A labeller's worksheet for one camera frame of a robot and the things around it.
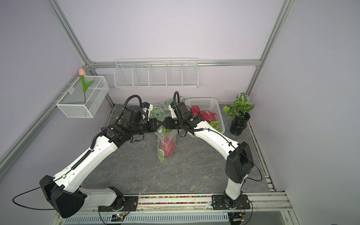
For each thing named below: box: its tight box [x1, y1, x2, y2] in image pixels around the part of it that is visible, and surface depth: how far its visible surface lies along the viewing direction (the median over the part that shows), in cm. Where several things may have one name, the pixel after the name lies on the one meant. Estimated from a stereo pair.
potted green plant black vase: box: [223, 92, 256, 136], surface depth 86 cm
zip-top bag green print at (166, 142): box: [154, 125, 178, 163], surface depth 81 cm
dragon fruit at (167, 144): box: [158, 135, 176, 158], surface depth 78 cm
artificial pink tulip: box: [78, 67, 95, 105], surface depth 85 cm
